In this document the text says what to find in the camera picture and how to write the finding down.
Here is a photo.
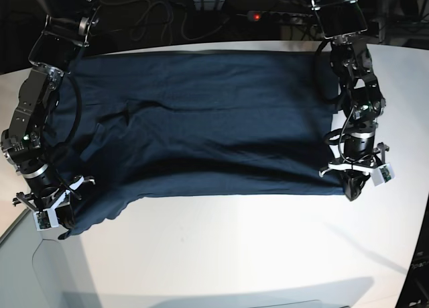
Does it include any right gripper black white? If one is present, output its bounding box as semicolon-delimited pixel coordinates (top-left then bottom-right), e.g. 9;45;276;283
12;165;95;229

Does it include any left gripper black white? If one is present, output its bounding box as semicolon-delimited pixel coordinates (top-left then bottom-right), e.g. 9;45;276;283
319;130;389;201

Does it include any dark blue T-shirt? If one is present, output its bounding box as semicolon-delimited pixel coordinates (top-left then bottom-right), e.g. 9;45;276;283
58;51;343;238

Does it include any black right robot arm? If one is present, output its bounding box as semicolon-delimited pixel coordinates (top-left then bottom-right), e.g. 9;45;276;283
1;0;99;231

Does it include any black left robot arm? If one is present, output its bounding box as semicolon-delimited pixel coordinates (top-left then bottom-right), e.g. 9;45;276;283
310;0;393;201

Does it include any white power strip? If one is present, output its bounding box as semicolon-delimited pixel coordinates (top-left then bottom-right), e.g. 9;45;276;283
246;11;318;25

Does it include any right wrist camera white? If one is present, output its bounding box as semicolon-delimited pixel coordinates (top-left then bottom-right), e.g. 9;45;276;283
33;209;60;232

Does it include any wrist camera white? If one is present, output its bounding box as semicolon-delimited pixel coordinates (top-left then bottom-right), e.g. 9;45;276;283
371;163;395;186
33;209;60;232

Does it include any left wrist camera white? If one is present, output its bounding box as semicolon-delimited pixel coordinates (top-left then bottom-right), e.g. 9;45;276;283
371;163;395;186

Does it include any grey looped cable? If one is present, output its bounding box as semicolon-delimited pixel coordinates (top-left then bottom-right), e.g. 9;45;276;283
129;0;232;42

